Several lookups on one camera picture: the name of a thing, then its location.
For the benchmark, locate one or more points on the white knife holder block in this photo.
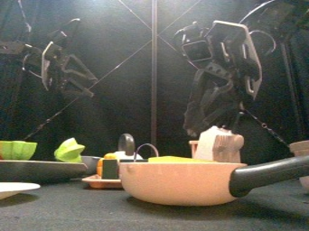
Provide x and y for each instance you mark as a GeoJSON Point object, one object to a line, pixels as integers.
{"type": "Point", "coordinates": [220, 145]}

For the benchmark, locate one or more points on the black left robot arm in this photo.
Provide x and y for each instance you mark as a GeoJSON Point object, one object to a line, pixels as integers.
{"type": "Point", "coordinates": [21, 49]}

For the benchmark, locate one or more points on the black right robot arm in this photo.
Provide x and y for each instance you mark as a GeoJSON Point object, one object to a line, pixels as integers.
{"type": "Point", "coordinates": [281, 18]}

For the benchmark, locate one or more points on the yellow toy food slab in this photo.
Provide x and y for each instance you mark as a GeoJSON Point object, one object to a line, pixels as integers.
{"type": "Point", "coordinates": [177, 159]}

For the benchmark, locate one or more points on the light green toy pepper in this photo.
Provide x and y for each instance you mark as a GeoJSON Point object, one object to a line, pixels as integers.
{"type": "Point", "coordinates": [69, 150]}

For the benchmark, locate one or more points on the beige cup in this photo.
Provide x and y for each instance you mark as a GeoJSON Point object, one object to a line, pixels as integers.
{"type": "Point", "coordinates": [301, 149]}

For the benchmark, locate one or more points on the orange toy fruit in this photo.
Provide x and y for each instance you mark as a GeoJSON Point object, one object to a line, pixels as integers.
{"type": "Point", "coordinates": [106, 156]}

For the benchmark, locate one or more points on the green ribbed toy cup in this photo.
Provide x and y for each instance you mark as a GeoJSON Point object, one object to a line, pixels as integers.
{"type": "Point", "coordinates": [17, 149]}

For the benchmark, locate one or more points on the small grey bowl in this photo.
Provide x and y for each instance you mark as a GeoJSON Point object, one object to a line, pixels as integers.
{"type": "Point", "coordinates": [90, 164]}

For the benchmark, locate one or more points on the black toy block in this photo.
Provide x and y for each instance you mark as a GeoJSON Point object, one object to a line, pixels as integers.
{"type": "Point", "coordinates": [110, 169]}

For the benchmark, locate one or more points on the dark glossy plate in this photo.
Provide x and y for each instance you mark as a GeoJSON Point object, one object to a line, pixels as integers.
{"type": "Point", "coordinates": [41, 170]}

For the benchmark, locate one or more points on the orange plastic tray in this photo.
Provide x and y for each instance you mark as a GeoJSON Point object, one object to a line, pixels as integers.
{"type": "Point", "coordinates": [101, 182]}

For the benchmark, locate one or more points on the white plate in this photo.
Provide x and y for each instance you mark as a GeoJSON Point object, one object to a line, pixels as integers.
{"type": "Point", "coordinates": [14, 189]}

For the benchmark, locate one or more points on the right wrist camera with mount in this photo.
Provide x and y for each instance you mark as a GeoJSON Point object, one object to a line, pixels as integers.
{"type": "Point", "coordinates": [197, 51]}

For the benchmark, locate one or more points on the metal frame pole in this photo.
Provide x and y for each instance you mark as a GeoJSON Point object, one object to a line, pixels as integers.
{"type": "Point", "coordinates": [154, 75]}

